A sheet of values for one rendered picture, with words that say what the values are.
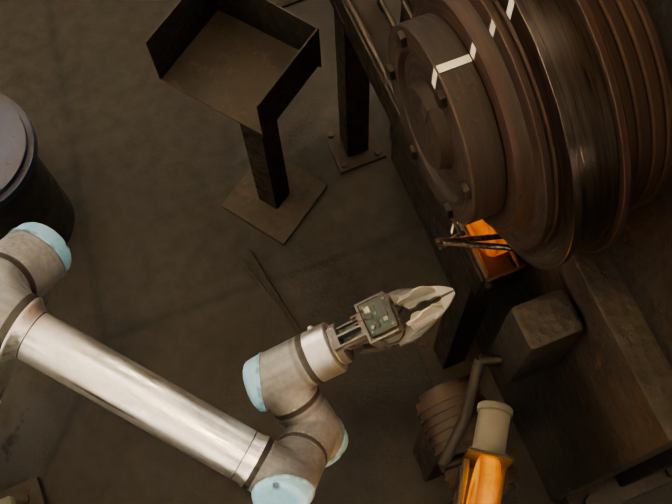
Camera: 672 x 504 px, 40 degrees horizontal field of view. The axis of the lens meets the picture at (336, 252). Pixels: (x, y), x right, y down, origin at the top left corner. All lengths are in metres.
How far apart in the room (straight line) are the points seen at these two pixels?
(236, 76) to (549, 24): 0.95
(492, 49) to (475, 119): 0.08
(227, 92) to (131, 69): 0.83
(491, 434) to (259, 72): 0.85
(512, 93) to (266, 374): 0.67
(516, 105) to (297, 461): 0.69
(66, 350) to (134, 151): 1.13
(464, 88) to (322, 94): 1.47
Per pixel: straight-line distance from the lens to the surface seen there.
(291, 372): 1.51
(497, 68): 1.09
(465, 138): 1.10
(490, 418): 1.54
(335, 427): 1.59
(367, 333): 1.47
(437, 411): 1.71
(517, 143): 1.10
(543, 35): 1.06
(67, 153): 2.59
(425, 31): 1.16
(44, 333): 1.51
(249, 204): 2.41
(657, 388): 1.42
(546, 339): 1.48
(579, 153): 1.07
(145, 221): 2.45
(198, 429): 1.47
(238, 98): 1.87
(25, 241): 1.62
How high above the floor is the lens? 2.20
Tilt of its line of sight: 69 degrees down
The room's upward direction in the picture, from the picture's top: 4 degrees counter-clockwise
